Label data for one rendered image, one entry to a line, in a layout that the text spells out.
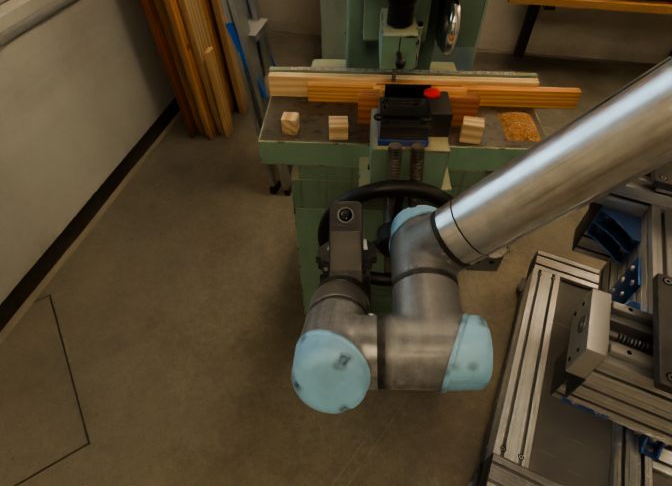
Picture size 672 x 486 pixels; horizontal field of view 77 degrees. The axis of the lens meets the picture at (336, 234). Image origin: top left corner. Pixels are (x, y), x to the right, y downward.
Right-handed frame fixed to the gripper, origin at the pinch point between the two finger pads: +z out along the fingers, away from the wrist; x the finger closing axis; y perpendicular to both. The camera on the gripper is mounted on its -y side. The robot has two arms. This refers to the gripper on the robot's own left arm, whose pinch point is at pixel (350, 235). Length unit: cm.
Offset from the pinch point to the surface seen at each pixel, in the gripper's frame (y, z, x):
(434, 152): -12.0, 9.8, 14.7
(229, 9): -50, 95, -47
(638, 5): -57, 206, 146
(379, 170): -8.7, 11.4, 5.0
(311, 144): -12.7, 19.8, -8.8
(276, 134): -14.8, 21.4, -16.3
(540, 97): -19, 35, 40
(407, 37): -31.9, 22.8, 10.6
